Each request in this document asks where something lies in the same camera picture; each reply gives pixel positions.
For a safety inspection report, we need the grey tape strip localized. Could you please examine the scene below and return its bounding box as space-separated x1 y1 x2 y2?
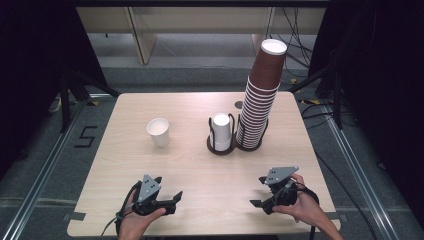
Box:
324 211 348 223
63 211 87 222

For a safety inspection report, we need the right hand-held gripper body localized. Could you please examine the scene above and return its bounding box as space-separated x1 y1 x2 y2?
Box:
261 166 300 215

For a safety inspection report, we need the bundle of black cables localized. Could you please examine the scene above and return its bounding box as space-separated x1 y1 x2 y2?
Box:
269 7 318 69

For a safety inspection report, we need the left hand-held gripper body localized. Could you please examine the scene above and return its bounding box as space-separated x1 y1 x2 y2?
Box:
132 173 177 216

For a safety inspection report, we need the short stack of white cups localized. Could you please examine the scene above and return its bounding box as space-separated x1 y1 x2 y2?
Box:
210 113 232 152

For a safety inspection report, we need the beige wooden shelf unit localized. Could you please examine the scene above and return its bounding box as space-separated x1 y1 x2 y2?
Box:
76 7 326 66

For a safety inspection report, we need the dark brown cup holder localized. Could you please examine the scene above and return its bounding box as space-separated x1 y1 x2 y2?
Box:
206 113 269 156

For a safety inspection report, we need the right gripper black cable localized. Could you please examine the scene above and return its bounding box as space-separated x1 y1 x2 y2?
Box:
293 186 321 240

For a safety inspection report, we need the white paper cup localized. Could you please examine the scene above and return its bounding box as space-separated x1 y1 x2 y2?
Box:
146 117 170 148

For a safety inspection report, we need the black metal stand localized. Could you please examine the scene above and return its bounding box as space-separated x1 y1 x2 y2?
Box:
288 63 344 129
59 71 121 134

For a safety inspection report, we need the yellow black hazard tape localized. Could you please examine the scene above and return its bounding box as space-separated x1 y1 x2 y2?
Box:
289 78 322 105

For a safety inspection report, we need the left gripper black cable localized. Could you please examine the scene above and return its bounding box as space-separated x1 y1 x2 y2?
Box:
100 181 143 237

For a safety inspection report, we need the metal floor rail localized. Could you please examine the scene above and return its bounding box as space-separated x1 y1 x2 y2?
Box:
321 103 401 240
0 96 88 240

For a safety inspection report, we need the person's left hand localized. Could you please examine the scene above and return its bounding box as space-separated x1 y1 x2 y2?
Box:
118 189 167 234

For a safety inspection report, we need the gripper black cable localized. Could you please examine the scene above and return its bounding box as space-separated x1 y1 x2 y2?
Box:
293 186 321 240
100 181 143 237

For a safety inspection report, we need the stack of brown paper cups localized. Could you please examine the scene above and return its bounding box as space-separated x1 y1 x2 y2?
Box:
235 38 288 150

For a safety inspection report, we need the person's right hand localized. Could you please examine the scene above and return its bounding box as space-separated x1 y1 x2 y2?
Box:
271 173 323 224

